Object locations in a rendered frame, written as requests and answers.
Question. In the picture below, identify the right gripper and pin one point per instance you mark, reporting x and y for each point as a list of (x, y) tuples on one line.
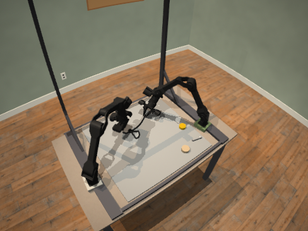
[(122, 121)]

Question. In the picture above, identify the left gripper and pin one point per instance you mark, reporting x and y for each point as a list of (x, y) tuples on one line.
[(151, 104)]

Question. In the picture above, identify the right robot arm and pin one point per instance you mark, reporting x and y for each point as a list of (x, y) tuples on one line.
[(97, 129)]

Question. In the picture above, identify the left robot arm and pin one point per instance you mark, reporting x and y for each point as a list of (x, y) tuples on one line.
[(191, 85)]

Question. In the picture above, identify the tan wooden disc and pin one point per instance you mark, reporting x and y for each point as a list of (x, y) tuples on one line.
[(185, 149)]

